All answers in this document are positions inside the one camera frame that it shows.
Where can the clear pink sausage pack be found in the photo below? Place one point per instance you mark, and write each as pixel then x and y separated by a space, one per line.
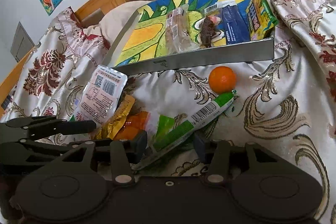
pixel 176 29

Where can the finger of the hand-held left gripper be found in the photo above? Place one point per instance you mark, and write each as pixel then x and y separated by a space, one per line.
pixel 31 151
pixel 65 127

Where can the gold foil snack packet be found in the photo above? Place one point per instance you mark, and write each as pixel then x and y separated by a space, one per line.
pixel 118 119

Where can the white green snack packet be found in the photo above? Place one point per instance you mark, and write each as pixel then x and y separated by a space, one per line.
pixel 105 90

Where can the floral satin blanket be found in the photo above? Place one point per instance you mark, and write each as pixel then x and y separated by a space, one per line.
pixel 275 108

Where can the yellow green snack packet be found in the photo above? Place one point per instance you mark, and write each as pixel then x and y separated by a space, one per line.
pixel 258 16

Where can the orange snack packet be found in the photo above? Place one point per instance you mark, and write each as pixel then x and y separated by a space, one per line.
pixel 134 127

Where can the grey metal tray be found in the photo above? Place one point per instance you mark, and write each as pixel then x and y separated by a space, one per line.
pixel 197 60

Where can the cream pillow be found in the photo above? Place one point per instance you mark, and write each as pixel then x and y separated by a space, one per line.
pixel 118 16

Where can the colourful dragon drawing sheet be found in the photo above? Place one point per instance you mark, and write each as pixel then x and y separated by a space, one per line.
pixel 147 40

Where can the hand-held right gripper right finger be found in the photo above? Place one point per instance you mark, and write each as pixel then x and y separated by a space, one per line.
pixel 200 149

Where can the green white sausage stick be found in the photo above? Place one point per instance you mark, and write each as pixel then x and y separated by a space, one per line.
pixel 183 127

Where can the grey wall panel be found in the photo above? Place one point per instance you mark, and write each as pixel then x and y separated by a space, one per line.
pixel 22 43

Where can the dark blue white packet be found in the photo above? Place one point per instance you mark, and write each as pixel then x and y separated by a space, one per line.
pixel 233 24

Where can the orange mandarin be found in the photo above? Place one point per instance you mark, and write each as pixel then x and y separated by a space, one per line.
pixel 221 79

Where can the dark brown meat snack pack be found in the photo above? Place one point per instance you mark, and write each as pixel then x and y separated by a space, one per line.
pixel 208 29

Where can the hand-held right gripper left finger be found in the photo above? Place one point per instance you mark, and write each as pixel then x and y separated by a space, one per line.
pixel 140 146

